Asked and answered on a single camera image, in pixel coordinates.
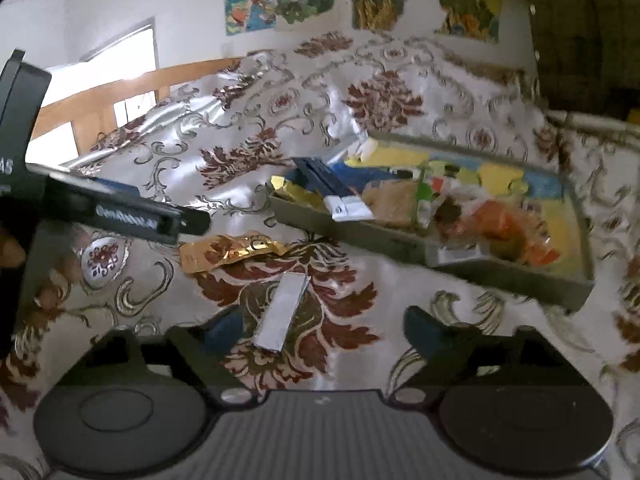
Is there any clear bag of mixed nuts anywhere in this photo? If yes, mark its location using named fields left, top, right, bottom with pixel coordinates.
left=361, top=179, right=422, bottom=227

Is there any yellow swirl painting wall poster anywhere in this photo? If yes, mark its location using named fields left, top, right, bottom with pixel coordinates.
left=352, top=0, right=502, bottom=44

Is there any person's left hand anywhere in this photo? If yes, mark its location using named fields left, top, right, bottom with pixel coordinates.
left=0, top=231, right=27, bottom=270

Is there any orange red snack packet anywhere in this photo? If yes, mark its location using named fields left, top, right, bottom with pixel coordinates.
left=450, top=199, right=562, bottom=267

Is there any olive puffer jacket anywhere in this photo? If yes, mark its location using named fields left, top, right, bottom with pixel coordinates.
left=520, top=0, right=640, bottom=127

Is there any floral patterned blanket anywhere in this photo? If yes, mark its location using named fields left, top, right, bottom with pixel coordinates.
left=0, top=30, right=640, bottom=480

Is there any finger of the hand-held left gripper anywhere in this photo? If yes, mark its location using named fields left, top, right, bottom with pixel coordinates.
left=94, top=180, right=142, bottom=197
left=177, top=206, right=211, bottom=237

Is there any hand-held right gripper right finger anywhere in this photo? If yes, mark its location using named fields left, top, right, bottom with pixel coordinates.
left=385, top=306, right=587, bottom=407

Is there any gold foil snack packet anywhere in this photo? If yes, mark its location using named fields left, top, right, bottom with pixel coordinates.
left=179, top=231, right=292, bottom=274

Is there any bright window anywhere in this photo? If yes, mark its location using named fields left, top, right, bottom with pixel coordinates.
left=25, top=16, right=162, bottom=167

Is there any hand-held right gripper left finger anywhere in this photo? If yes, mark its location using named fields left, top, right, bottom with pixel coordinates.
left=65, top=305, right=258, bottom=407

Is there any green stick snack packet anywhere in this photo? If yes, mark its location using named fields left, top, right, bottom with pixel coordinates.
left=414, top=169, right=442, bottom=232

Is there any grey tray with cartoon print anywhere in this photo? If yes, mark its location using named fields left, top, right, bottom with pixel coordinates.
left=267, top=132, right=597, bottom=317

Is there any silver strip snack packet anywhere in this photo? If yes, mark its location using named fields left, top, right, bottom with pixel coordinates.
left=251, top=273, right=311, bottom=354

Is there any blue and white snack packet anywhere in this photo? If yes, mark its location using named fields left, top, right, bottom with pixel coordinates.
left=291, top=156, right=375, bottom=222

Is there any yellow foil snack packet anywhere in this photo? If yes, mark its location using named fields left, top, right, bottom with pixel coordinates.
left=269, top=175, right=327, bottom=212

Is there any wooden bed frame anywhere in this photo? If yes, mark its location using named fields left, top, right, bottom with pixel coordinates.
left=32, top=56, right=247, bottom=162

